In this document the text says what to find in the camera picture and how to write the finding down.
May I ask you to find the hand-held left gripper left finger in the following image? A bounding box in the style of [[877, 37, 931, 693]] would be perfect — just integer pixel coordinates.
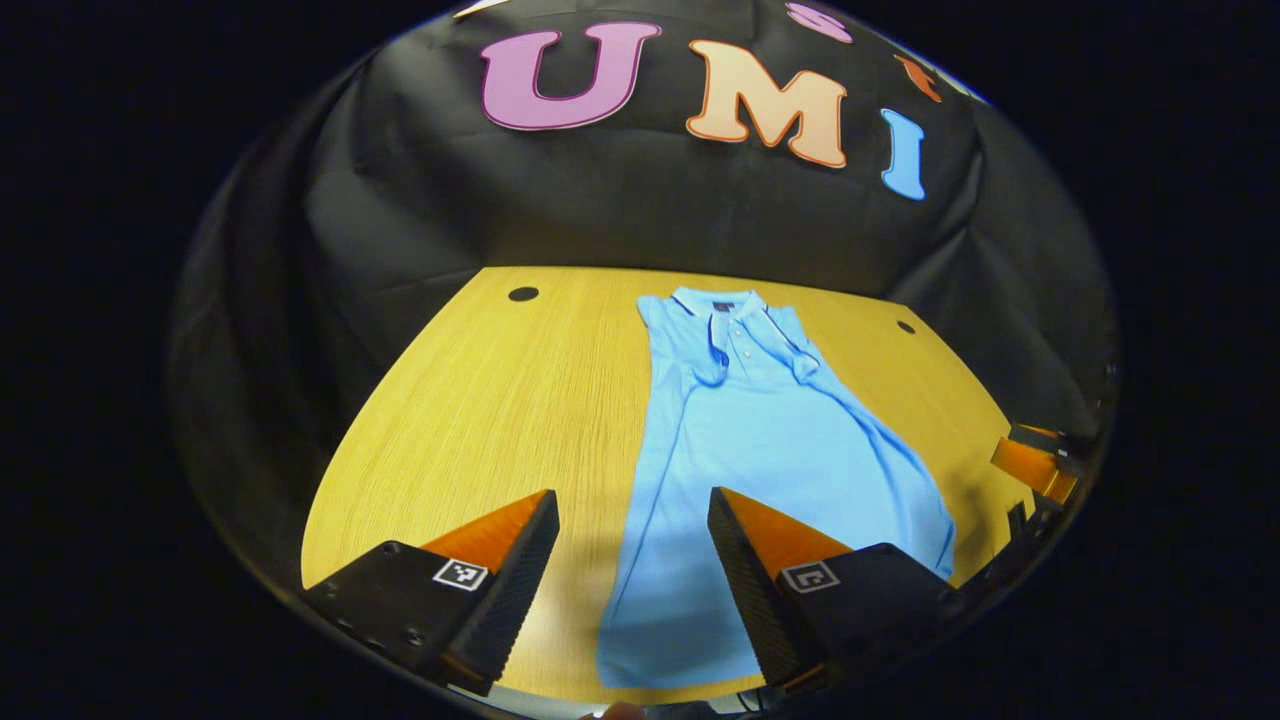
[[305, 488, 561, 698]]

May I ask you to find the light blue T-shirt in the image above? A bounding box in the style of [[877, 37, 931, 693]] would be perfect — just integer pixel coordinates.
[[597, 287, 956, 691]]

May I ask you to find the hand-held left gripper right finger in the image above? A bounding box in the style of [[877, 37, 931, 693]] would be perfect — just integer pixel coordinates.
[[706, 486, 961, 698]]

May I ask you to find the black backdrop cloth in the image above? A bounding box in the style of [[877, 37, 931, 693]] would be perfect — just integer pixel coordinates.
[[170, 0, 1119, 601]]

